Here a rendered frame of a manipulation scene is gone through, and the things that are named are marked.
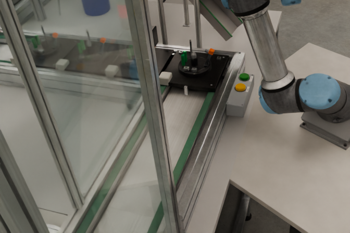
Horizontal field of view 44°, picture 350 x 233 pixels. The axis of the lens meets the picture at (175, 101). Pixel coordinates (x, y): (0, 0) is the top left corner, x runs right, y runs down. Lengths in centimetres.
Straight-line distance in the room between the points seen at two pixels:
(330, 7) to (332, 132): 284
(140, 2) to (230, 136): 104
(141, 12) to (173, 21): 171
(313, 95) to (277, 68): 15
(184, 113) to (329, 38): 240
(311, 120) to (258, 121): 21
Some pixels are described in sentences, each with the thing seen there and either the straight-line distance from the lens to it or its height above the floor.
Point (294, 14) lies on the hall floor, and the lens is 425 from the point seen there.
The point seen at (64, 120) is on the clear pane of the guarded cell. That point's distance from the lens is 59.
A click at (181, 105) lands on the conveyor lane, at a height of 92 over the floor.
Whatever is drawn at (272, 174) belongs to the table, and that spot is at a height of 86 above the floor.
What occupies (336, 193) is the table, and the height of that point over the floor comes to 86.
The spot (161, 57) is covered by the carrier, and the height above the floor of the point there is 97.
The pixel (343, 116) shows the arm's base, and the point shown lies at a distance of 163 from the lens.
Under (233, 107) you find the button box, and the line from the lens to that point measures 169.
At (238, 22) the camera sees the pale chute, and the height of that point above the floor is 102.
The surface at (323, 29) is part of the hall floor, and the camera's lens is 405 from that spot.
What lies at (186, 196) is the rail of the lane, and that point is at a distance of 139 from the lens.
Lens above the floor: 205
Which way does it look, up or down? 39 degrees down
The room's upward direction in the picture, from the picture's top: 7 degrees counter-clockwise
